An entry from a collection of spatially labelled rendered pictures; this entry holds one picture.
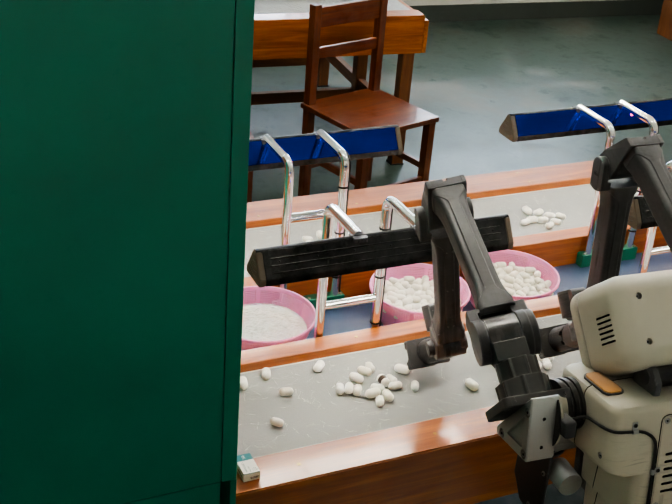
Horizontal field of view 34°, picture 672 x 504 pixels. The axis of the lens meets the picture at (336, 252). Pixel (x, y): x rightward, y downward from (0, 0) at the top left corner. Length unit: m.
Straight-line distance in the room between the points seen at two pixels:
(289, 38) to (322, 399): 2.86
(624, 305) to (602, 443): 0.22
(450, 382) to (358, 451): 0.38
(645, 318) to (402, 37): 3.69
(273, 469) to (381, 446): 0.24
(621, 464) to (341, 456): 0.71
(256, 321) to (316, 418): 0.42
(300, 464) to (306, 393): 0.28
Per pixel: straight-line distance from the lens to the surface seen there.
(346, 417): 2.46
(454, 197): 2.04
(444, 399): 2.55
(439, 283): 2.25
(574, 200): 3.62
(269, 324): 2.76
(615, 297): 1.77
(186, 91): 1.70
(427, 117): 4.92
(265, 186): 5.23
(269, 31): 5.08
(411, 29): 5.33
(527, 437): 1.77
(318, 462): 2.29
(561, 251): 3.32
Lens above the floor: 2.20
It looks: 28 degrees down
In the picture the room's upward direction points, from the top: 5 degrees clockwise
